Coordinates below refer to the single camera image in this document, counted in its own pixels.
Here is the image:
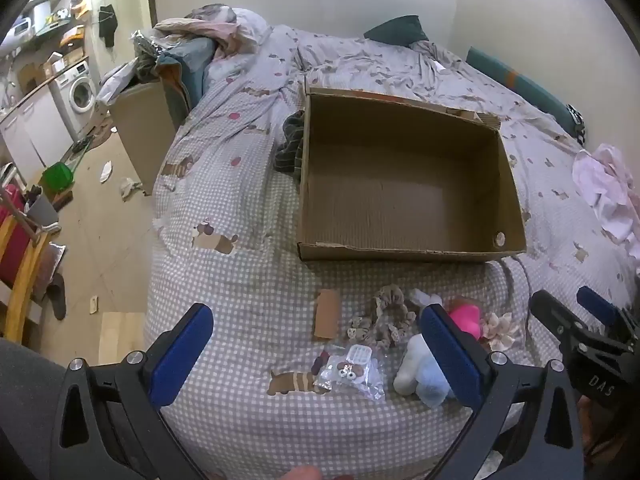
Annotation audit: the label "red bag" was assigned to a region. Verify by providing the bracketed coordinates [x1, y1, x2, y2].
[0, 185, 32, 286]

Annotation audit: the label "grey cable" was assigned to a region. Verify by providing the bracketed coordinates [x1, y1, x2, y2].
[500, 255, 538, 351]

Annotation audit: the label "pink and grey bedding pile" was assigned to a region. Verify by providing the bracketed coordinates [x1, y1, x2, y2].
[152, 4, 273, 56]

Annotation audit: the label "grey slipper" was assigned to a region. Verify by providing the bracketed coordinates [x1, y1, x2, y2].
[47, 272, 68, 321]

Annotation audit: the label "black and white patterned cloth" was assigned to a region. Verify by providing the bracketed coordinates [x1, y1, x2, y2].
[566, 104, 586, 146]

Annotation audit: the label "white gauze scrunchie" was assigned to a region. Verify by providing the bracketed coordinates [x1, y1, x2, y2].
[412, 287, 443, 309]

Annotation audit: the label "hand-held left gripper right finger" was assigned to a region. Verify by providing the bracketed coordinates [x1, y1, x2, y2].
[419, 303, 587, 480]

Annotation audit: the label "pale pink cloth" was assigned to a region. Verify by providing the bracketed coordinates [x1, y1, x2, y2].
[572, 143, 640, 246]

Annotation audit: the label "grey bin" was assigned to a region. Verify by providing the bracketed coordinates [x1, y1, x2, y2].
[25, 192, 61, 228]

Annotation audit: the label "pile of grey clothes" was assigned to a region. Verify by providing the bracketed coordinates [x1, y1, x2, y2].
[97, 57, 161, 106]

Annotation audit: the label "wooden stick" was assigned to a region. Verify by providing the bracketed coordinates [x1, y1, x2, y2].
[0, 187, 42, 243]

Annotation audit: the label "teal folded blanket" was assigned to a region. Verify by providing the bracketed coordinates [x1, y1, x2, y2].
[155, 37, 216, 111]

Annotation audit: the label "silver foil bag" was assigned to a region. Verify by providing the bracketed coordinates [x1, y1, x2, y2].
[35, 242, 68, 301]

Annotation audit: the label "blue fluffy socks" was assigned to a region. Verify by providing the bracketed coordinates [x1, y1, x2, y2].
[415, 355, 455, 408]

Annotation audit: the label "small cardboard piece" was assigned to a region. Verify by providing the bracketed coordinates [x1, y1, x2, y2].
[314, 289, 341, 338]

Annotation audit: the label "white kitchen cabinet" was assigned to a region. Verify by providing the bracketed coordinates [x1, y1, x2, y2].
[0, 85, 76, 171]

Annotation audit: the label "clear bag of hair accessories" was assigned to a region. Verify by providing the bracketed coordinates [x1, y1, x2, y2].
[312, 344, 386, 402]

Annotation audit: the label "person's left hand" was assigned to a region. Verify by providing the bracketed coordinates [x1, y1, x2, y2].
[282, 465, 323, 480]

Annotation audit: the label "dark green pillow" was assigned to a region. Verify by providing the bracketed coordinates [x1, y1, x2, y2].
[363, 15, 431, 45]

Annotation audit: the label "white washing machine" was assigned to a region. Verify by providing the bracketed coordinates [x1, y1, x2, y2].
[50, 60, 99, 141]

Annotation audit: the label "wooden chair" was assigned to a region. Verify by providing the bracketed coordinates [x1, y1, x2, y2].
[0, 210, 56, 346]

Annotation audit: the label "white and blue plush toy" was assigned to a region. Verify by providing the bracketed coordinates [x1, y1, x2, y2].
[393, 334, 431, 396]

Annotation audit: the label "tall cardboard box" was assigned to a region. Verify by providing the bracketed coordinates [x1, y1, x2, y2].
[109, 82, 177, 196]

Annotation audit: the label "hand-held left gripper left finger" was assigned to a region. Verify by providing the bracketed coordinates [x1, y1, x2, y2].
[50, 303, 215, 480]

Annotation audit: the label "teal pillow with orange stripe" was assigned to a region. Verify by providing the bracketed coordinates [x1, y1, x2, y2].
[466, 46, 583, 136]

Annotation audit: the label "dark striped cloth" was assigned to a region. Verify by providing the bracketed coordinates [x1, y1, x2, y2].
[274, 110, 307, 186]

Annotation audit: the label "green bucket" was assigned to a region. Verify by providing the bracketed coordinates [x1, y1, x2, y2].
[41, 162, 75, 193]

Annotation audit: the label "white flower scrunchie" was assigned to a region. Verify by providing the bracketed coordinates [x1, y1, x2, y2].
[480, 311, 516, 352]

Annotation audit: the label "pink rubber toy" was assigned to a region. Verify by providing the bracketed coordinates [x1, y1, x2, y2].
[446, 297, 483, 341]

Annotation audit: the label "beige lace scrunchie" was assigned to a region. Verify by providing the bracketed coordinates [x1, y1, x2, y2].
[348, 284, 418, 347]

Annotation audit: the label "person's grey clothing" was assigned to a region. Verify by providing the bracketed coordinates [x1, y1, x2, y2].
[0, 337, 68, 480]

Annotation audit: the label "cluttered wall shelf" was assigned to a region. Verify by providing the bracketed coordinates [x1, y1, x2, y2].
[0, 0, 96, 53]

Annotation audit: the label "black hanging garment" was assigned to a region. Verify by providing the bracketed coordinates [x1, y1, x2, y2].
[98, 4, 119, 48]

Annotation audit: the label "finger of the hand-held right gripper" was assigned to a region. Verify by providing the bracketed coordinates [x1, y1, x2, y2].
[576, 285, 623, 328]
[529, 289, 581, 357]

